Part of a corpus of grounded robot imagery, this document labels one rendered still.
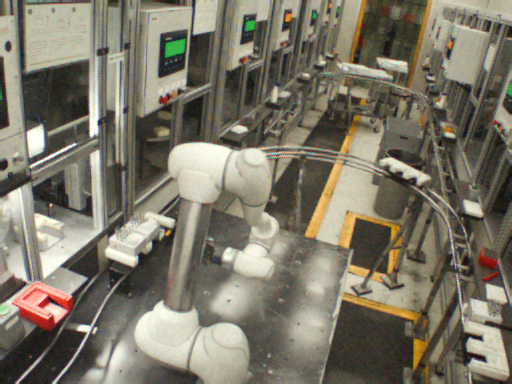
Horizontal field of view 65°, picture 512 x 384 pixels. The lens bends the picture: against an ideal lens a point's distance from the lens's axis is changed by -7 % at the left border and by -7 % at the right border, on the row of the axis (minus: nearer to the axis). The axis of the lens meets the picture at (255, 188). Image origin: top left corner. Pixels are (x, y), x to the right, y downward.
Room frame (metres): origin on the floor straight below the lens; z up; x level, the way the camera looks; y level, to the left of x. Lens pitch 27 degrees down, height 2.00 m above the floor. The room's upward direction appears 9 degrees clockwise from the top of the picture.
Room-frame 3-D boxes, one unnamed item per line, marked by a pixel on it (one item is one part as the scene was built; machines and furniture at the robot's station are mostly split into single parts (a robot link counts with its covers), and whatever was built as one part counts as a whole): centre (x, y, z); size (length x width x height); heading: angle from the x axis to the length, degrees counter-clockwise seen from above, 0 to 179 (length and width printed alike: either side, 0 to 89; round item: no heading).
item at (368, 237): (3.16, -1.06, 0.01); 1.00 x 0.55 x 0.01; 166
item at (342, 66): (6.60, -1.36, 0.48); 0.88 x 0.56 x 0.96; 94
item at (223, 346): (1.00, 0.02, 0.85); 0.18 x 0.16 x 0.22; 80
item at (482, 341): (1.21, -0.99, 0.84); 0.37 x 0.14 x 0.10; 166
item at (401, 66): (7.74, -2.07, 0.48); 0.84 x 0.58 x 0.97; 174
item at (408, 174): (2.83, -1.04, 0.84); 0.37 x 0.14 x 0.10; 44
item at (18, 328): (0.84, 0.69, 0.97); 0.08 x 0.08 x 0.12; 76
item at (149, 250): (1.56, 0.47, 0.84); 0.36 x 0.14 x 0.10; 166
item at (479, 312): (1.32, -1.02, 0.92); 0.13 x 0.10 x 0.09; 76
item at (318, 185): (5.74, -0.93, 0.01); 5.85 x 0.59 x 0.01; 166
